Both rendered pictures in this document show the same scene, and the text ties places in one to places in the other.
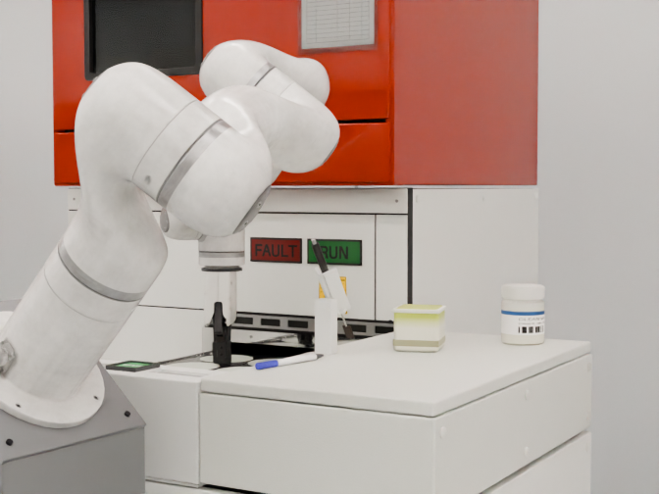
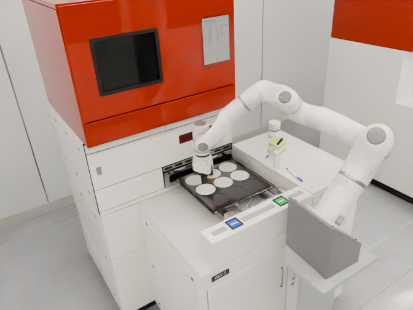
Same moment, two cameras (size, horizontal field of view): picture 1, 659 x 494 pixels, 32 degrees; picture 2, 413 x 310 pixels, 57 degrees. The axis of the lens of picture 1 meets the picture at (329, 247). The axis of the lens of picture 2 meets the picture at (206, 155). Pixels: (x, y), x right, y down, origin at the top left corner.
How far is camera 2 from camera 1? 2.20 m
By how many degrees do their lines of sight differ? 64
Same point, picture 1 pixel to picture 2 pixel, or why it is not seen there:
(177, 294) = (149, 166)
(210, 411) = (315, 199)
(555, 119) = not seen: hidden behind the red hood
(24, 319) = (347, 207)
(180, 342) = (153, 182)
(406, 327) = (281, 148)
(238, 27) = (177, 60)
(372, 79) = (228, 71)
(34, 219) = not seen: outside the picture
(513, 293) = (278, 125)
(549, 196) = not seen: hidden behind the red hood
